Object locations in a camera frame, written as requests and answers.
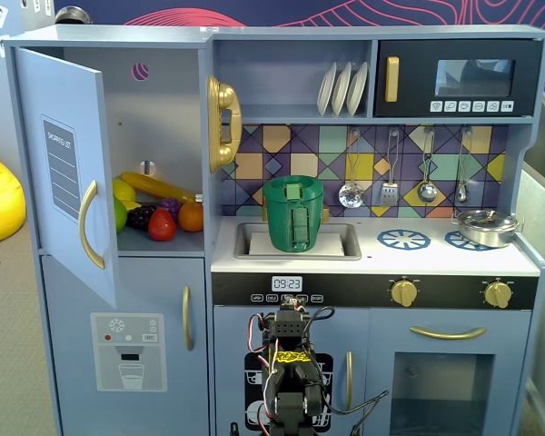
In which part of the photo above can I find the blue shopping list cabinet door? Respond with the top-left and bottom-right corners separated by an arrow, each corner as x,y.
13,47 -> 119,310

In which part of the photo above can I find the blue dishwasher print door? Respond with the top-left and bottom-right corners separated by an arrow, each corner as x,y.
213,304 -> 372,436

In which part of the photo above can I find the blue oven door with window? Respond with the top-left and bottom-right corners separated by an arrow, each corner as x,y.
370,308 -> 532,436

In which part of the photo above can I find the blue water dispenser print door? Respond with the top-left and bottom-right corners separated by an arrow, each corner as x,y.
40,254 -> 209,436

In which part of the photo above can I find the green plastic pitcher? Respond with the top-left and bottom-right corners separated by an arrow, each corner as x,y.
262,175 -> 324,253

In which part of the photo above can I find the grey toy sink basin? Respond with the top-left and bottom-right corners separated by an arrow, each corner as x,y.
233,222 -> 362,262

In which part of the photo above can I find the steel skimmer spoon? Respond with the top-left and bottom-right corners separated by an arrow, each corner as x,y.
338,129 -> 364,209

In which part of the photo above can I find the toy orange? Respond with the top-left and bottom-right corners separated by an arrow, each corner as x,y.
178,202 -> 204,233

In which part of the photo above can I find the purple toy grape bunch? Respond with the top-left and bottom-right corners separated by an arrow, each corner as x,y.
157,197 -> 183,223

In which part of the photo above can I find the black control panel with clock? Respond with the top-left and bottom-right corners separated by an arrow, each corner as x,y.
211,272 -> 540,311

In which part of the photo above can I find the red toy strawberry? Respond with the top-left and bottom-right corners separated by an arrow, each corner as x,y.
147,207 -> 178,242

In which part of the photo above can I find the steel slotted spatula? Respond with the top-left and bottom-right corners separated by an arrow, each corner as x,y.
381,128 -> 400,206

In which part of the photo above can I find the yellow toy banana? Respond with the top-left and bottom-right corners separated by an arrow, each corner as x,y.
120,171 -> 203,204

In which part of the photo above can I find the gold toy telephone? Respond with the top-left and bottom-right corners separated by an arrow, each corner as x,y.
207,74 -> 243,174

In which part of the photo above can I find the dark toy grape bunch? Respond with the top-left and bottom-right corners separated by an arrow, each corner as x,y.
125,203 -> 158,230

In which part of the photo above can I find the white plates stack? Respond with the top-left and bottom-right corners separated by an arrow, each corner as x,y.
316,62 -> 338,117

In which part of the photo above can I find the white toy plate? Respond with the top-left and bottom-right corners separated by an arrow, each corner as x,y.
346,62 -> 369,117
331,62 -> 353,117

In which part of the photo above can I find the gold stove knob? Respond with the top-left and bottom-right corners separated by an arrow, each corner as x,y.
483,280 -> 513,310
390,279 -> 420,309

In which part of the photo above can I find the yellow toy lemon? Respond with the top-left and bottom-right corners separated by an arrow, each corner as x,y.
112,178 -> 137,203

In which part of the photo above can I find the green toy apple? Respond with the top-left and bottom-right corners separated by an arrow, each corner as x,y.
113,194 -> 128,234

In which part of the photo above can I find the steel ladle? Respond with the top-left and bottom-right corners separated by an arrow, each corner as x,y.
417,126 -> 437,204

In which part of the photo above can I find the blue toy kitchen unit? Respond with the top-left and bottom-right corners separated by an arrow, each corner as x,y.
2,25 -> 545,436

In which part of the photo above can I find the steel whisk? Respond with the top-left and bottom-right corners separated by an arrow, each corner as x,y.
455,127 -> 473,204

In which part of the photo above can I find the black toy microwave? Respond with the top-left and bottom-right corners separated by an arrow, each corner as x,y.
374,39 -> 544,118

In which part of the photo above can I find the steel pot with lid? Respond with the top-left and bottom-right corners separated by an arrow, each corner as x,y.
451,208 -> 526,250

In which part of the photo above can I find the yellow bean bag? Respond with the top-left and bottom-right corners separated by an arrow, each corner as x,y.
0,145 -> 27,249

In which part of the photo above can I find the round metal pot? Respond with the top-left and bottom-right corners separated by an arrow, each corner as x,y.
54,5 -> 92,25

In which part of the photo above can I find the short gold fridge door handle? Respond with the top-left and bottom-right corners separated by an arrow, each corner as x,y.
182,284 -> 195,352

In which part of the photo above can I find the gold dishwasher door handle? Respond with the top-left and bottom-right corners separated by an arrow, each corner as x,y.
344,351 -> 354,412

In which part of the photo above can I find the gold microwave handle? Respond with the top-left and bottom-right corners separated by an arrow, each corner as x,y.
385,56 -> 400,104

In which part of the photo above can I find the long gold curved door handle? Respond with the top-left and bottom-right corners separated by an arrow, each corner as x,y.
79,180 -> 105,270

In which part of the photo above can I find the black looped cable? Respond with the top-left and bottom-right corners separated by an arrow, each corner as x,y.
320,389 -> 391,436

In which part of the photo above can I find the gold oven handle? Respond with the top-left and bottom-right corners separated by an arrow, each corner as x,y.
409,325 -> 488,341

